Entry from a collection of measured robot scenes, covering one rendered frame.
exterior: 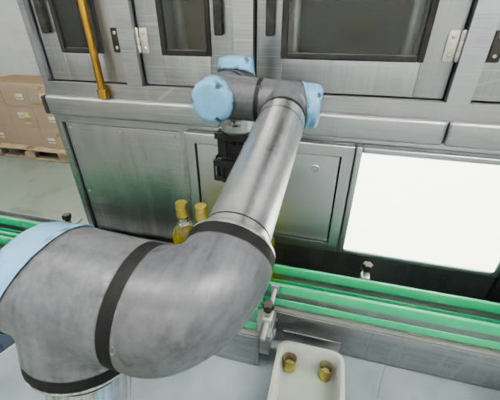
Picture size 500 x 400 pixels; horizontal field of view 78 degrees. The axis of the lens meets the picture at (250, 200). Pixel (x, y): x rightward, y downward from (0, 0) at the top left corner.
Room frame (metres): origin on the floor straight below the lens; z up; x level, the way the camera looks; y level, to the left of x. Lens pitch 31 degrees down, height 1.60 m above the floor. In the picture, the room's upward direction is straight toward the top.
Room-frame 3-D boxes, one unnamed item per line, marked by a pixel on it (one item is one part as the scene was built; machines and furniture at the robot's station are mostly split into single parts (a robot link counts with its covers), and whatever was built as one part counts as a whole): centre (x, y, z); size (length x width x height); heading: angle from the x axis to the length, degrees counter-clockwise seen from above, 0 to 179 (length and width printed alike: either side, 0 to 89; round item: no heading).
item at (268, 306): (0.53, -0.05, 0.95); 0.17 x 0.03 x 0.12; 165
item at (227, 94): (0.57, 0.04, 1.47); 0.11 x 0.11 x 0.08; 74
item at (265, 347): (0.55, -0.05, 0.85); 0.09 x 0.04 x 0.07; 165
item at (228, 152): (0.68, 0.03, 1.32); 0.09 x 0.08 x 0.12; 74
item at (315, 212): (0.75, -0.25, 1.15); 0.90 x 0.03 x 0.34; 75
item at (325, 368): (0.47, -0.20, 0.79); 0.04 x 0.04 x 0.04
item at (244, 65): (0.67, 0.03, 1.48); 0.09 x 0.08 x 0.11; 164
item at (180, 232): (0.72, 0.19, 0.99); 0.06 x 0.06 x 0.21; 74
